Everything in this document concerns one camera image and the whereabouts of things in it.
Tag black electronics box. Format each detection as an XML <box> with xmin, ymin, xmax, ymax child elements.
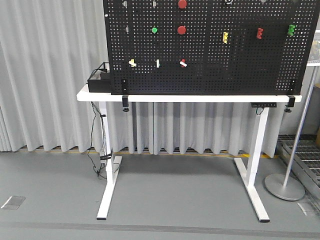
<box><xmin>87</xmin><ymin>62</ymin><xmax>112</xmax><ymax>93</ymax></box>

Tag black perforated pegboard panel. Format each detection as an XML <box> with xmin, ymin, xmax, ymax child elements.
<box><xmin>103</xmin><ymin>0</ymin><xmax>320</xmax><ymax>96</ymax></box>

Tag green round push button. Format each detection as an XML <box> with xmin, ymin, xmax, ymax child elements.
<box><xmin>151</xmin><ymin>26</ymin><xmax>159</xmax><ymax>34</ymax></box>

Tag lower red mushroom button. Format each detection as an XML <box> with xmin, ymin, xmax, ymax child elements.
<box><xmin>177</xmin><ymin>25</ymin><xmax>187</xmax><ymax>35</ymax></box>

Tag red mushroom button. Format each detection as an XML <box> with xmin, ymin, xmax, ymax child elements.
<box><xmin>177</xmin><ymin>25</ymin><xmax>187</xmax><ymax>35</ymax></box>
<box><xmin>178</xmin><ymin>0</ymin><xmax>188</xmax><ymax>9</ymax></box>

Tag black desk control panel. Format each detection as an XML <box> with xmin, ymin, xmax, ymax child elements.
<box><xmin>251</xmin><ymin>102</ymin><xmax>277</xmax><ymax>108</ymax></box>

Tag white height-adjustable table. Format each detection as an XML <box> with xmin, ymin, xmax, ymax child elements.
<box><xmin>76</xmin><ymin>84</ymin><xmax>302</xmax><ymax>223</ymax></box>

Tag upper red mushroom button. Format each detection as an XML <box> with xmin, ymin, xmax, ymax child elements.
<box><xmin>178</xmin><ymin>0</ymin><xmax>188</xmax><ymax>9</ymax></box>

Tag grey pleated curtain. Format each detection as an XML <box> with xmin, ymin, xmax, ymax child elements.
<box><xmin>0</xmin><ymin>0</ymin><xmax>287</xmax><ymax>158</ymax></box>

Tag grey round-base pole stand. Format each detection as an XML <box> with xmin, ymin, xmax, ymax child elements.
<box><xmin>264</xmin><ymin>65</ymin><xmax>320</xmax><ymax>202</ymax></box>

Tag metal floor grating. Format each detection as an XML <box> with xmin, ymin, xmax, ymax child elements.
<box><xmin>276</xmin><ymin>134</ymin><xmax>320</xmax><ymax>204</ymax></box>

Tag left black clamp bracket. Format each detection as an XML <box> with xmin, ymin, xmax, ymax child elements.
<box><xmin>121</xmin><ymin>78</ymin><xmax>130</xmax><ymax>113</ymax></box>

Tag black clamp bracket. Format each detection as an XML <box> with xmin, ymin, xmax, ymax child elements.
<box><xmin>121</xmin><ymin>78</ymin><xmax>130</xmax><ymax>113</ymax></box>
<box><xmin>284</xmin><ymin>78</ymin><xmax>298</xmax><ymax>114</ymax></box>

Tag green-white toggle switch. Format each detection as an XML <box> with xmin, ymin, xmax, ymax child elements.
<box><xmin>155</xmin><ymin>59</ymin><xmax>161</xmax><ymax>68</ymax></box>

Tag red toggle switch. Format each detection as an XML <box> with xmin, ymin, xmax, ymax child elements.
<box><xmin>179</xmin><ymin>59</ymin><xmax>187</xmax><ymax>68</ymax></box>

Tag yellow toggle switch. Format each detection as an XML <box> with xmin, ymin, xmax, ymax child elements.
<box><xmin>128</xmin><ymin>58</ymin><xmax>137</xmax><ymax>68</ymax></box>

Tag right black clamp bracket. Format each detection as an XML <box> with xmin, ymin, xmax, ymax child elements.
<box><xmin>284</xmin><ymin>78</ymin><xmax>298</xmax><ymax>114</ymax></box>

